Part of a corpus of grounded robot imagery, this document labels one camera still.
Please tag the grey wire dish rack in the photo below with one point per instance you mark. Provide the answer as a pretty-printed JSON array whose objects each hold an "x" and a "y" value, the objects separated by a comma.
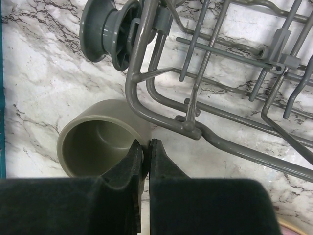
[{"x": 237, "y": 74}]

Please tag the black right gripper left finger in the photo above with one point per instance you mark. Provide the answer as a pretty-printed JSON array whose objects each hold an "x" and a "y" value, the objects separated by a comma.
[{"x": 119, "y": 197}]

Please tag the pink plate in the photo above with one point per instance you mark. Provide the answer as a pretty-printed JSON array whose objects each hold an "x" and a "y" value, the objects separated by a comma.
[{"x": 289, "y": 227}]

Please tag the small grey cup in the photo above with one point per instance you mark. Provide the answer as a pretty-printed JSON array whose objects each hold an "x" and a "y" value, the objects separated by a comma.
[{"x": 99, "y": 137}]

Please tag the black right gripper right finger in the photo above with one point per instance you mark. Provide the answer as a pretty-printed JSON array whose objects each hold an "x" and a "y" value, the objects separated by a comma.
[{"x": 170, "y": 199}]

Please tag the dark network switch box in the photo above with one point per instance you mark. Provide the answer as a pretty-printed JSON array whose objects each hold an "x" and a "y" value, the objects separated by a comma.
[{"x": 2, "y": 107}]

